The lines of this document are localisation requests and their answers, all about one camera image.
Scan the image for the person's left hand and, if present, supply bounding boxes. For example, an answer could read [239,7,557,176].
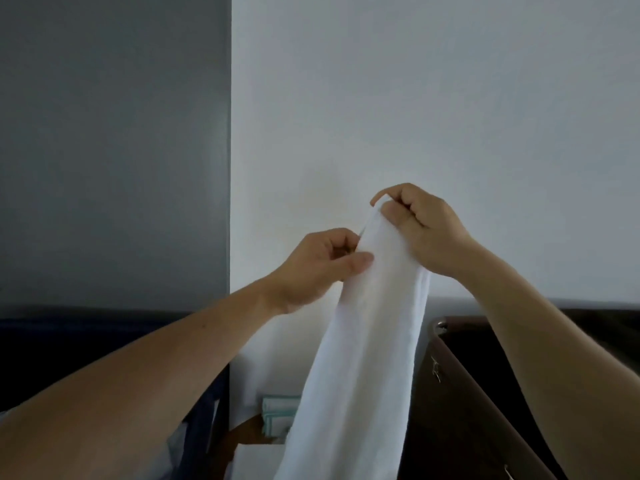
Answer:
[262,228,375,315]

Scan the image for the person's right hand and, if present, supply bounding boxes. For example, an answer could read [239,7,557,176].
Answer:
[369,183,481,281]

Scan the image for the white towel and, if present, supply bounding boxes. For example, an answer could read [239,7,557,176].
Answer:
[273,202,432,480]
[231,443,287,480]

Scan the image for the teal white boxes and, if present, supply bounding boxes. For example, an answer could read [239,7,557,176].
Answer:
[261,394,302,439]

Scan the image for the brown housekeeping cart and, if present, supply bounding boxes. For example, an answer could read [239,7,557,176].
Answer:
[399,307,640,480]

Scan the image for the person's left forearm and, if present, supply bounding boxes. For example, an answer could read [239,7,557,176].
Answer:
[0,277,281,480]

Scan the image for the person's right forearm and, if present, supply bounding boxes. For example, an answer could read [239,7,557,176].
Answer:
[459,244,640,480]

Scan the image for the grey door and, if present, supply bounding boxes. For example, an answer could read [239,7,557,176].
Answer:
[0,0,233,315]

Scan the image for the navy laundry hamper white frame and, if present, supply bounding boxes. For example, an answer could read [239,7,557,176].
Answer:
[0,304,232,480]

